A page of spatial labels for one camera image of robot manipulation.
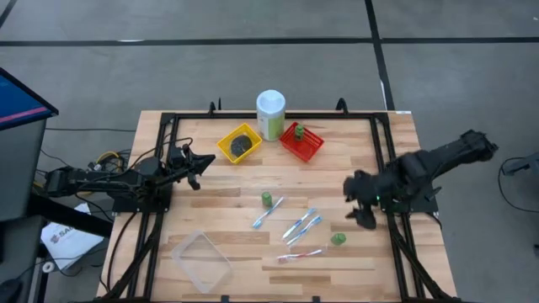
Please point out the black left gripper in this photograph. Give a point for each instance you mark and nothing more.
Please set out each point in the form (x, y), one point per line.
(183, 164)

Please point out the clear plastic container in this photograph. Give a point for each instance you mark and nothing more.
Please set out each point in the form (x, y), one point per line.
(202, 261)

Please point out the small green bottle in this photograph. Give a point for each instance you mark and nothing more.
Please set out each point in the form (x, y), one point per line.
(267, 200)
(299, 132)
(338, 239)

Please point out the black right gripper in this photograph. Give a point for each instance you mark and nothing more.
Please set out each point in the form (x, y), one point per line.
(362, 187)

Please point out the red toothbrush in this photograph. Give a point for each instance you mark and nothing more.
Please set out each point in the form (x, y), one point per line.
(300, 255)

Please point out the white green wipes canister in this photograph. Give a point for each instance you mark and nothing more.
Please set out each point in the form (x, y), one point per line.
(270, 118)

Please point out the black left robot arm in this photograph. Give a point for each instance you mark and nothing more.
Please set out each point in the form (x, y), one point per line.
(105, 181)

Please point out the white tape roll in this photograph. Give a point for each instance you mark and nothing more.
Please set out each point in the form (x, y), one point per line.
(48, 267)

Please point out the yellow plastic basket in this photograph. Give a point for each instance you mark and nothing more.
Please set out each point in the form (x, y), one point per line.
(224, 146)

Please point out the black desk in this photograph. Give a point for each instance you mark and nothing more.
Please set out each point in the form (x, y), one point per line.
(63, 214)

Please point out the grey floor device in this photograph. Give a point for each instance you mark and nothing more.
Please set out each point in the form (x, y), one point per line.
(526, 164)

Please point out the black aluminium table frame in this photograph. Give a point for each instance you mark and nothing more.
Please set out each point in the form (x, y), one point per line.
(273, 115)

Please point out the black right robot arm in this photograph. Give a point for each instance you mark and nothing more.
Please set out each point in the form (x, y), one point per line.
(442, 157)

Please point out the black round bagged item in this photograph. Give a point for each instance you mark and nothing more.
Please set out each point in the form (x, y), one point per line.
(241, 145)

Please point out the large computer monitor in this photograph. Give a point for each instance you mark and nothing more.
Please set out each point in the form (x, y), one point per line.
(21, 97)

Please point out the white printed paper sheet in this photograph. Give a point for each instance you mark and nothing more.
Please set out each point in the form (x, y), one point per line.
(67, 244)

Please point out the red plastic basket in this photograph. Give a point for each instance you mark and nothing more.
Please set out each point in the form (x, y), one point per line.
(311, 147)

